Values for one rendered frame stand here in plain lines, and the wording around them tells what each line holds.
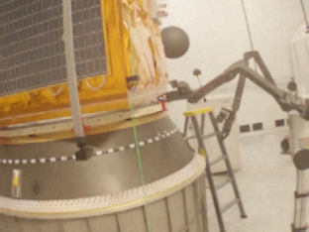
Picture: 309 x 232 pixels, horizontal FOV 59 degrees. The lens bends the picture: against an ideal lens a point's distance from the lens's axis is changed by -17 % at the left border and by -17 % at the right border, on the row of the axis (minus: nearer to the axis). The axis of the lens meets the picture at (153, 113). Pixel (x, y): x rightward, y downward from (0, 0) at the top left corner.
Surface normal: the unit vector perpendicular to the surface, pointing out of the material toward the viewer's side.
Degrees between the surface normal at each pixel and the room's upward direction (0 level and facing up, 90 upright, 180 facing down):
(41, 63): 90
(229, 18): 90
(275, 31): 90
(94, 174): 62
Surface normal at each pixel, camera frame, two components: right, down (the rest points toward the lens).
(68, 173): 0.07, -0.41
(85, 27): -0.15, 0.10
